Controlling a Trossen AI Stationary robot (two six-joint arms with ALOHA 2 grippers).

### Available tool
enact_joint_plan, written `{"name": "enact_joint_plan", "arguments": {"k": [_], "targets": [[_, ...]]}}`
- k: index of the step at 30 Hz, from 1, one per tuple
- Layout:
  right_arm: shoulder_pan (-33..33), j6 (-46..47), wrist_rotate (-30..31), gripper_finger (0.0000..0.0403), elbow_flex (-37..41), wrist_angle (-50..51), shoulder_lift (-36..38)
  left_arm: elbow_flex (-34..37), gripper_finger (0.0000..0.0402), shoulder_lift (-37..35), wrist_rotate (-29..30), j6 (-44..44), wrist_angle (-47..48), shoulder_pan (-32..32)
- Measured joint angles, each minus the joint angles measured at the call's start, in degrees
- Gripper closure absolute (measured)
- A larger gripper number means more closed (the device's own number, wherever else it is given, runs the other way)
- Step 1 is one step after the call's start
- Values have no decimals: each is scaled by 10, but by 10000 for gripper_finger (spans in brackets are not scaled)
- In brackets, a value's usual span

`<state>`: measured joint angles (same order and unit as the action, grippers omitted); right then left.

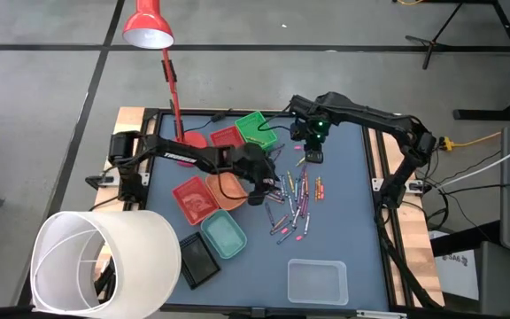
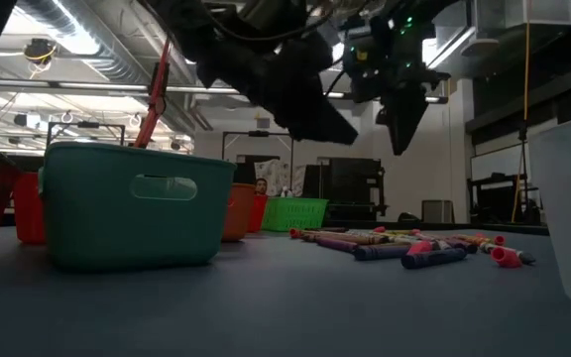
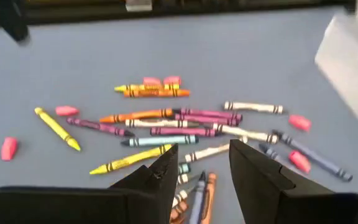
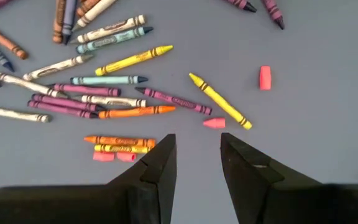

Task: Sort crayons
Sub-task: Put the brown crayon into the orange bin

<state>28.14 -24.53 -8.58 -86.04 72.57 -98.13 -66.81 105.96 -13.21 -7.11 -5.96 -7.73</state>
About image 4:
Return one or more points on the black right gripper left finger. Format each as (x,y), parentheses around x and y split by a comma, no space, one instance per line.
(154,186)

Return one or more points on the yellow crayon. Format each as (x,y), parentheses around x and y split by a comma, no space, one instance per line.
(121,149)
(134,60)
(221,101)

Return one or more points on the orange crayon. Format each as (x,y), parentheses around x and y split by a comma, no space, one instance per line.
(120,141)
(135,112)

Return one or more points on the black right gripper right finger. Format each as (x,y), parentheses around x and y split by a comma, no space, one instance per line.
(253,186)

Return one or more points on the white crayon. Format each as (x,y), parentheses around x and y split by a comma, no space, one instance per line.
(26,83)
(57,67)
(17,114)
(113,101)
(93,14)
(110,29)

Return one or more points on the light brown crayon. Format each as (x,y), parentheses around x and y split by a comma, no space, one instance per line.
(2,39)

